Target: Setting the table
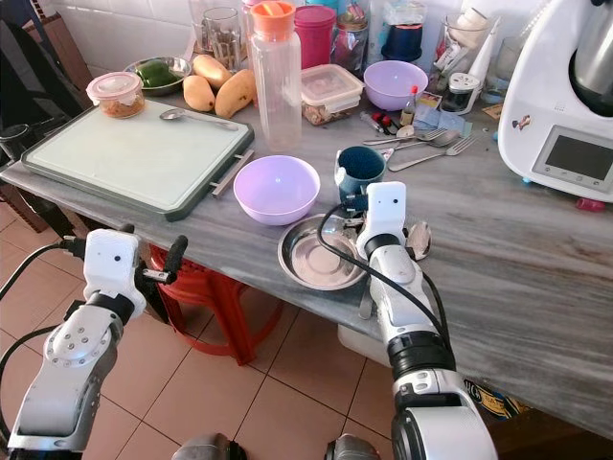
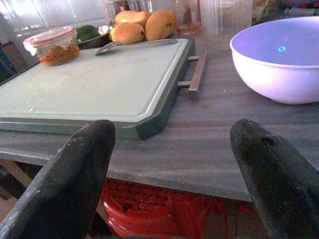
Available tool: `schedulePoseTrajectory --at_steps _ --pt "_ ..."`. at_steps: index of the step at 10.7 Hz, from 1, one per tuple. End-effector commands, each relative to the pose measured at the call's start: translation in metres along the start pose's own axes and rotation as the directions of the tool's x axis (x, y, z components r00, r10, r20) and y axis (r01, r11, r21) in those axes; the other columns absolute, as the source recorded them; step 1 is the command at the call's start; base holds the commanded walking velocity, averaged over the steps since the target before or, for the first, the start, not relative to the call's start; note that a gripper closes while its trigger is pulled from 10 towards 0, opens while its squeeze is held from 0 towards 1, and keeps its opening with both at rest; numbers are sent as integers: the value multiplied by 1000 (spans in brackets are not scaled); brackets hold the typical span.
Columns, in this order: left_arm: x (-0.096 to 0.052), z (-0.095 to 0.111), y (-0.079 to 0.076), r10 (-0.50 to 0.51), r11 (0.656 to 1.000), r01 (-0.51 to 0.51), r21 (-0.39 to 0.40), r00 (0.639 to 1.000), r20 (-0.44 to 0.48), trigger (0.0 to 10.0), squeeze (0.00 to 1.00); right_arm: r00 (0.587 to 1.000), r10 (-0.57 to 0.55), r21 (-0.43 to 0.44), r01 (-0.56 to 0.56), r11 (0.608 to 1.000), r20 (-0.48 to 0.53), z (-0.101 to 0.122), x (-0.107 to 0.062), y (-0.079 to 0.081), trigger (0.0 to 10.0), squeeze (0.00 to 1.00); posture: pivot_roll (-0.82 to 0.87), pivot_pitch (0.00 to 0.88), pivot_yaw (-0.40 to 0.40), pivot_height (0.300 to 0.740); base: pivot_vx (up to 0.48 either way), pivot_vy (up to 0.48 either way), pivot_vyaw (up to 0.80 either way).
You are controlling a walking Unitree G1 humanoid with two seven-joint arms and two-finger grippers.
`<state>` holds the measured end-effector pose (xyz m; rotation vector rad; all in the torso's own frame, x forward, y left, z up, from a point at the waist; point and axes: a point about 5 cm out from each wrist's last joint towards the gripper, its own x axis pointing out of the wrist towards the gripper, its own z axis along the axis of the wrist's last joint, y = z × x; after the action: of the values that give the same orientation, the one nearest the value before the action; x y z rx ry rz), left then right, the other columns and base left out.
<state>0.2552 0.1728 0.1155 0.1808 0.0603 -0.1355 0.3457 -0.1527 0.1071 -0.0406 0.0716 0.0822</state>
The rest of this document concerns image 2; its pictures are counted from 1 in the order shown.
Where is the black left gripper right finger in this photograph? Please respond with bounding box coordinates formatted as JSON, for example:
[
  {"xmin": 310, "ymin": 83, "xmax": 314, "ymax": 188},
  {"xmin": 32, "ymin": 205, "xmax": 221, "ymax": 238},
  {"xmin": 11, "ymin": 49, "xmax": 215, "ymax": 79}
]
[{"xmin": 229, "ymin": 119, "xmax": 319, "ymax": 239}]

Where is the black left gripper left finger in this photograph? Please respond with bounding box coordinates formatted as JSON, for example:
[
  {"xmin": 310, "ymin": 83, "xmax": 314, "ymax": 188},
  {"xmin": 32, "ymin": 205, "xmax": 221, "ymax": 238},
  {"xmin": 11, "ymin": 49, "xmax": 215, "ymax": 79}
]
[{"xmin": 0, "ymin": 119, "xmax": 116, "ymax": 239}]

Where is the red plastic stool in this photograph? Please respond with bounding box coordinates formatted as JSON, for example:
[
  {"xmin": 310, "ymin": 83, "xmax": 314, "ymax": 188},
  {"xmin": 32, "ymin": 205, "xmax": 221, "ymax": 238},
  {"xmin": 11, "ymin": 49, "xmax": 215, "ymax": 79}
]
[{"xmin": 101, "ymin": 178, "xmax": 257, "ymax": 239}]

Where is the white cutting board tray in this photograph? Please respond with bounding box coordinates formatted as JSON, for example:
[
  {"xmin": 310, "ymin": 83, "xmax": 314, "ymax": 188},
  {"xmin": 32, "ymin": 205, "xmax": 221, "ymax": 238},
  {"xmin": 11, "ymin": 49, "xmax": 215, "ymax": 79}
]
[{"xmin": 0, "ymin": 37, "xmax": 208, "ymax": 140}]

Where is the white plastic bowl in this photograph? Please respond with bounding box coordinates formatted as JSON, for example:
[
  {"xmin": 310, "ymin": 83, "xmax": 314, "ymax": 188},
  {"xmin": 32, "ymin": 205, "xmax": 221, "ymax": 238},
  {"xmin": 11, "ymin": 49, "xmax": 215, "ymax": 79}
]
[{"xmin": 229, "ymin": 16, "xmax": 319, "ymax": 105}]

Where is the glass container with pink lid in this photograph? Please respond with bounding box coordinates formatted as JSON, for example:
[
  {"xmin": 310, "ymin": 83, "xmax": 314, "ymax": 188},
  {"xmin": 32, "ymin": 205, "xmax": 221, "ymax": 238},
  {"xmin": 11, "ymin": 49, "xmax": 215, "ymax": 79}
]
[{"xmin": 23, "ymin": 25, "xmax": 81, "ymax": 67}]

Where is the dark metal fruit plate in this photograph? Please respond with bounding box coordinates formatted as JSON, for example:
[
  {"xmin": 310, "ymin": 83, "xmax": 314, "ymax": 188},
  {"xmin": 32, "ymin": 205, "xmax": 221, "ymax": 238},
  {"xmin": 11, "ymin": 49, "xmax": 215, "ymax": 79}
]
[{"xmin": 76, "ymin": 25, "xmax": 116, "ymax": 50}]

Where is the green vegetable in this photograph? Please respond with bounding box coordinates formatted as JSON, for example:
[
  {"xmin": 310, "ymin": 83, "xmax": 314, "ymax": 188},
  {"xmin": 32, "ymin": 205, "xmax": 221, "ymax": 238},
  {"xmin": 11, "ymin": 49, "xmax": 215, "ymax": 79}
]
[{"xmin": 75, "ymin": 25, "xmax": 101, "ymax": 42}]

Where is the silver metal spoon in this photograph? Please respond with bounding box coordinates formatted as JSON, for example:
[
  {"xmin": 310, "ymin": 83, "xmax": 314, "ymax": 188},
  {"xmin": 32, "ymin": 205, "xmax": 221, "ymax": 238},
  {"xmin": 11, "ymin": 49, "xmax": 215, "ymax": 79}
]
[{"xmin": 95, "ymin": 39, "xmax": 179, "ymax": 56}]

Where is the yellow mango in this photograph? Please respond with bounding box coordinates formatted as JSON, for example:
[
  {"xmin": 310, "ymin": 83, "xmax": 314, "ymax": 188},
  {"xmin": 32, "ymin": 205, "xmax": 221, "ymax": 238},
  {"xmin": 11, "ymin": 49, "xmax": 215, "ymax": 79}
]
[
  {"xmin": 114, "ymin": 10, "xmax": 152, "ymax": 27},
  {"xmin": 109, "ymin": 22, "xmax": 146, "ymax": 44},
  {"xmin": 145, "ymin": 8, "xmax": 176, "ymax": 42}
]

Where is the clear ribbed plastic container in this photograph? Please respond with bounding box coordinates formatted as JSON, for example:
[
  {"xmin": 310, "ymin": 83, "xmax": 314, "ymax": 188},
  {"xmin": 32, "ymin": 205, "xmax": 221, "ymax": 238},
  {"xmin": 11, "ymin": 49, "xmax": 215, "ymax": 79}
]
[{"xmin": 199, "ymin": 0, "xmax": 254, "ymax": 50}]

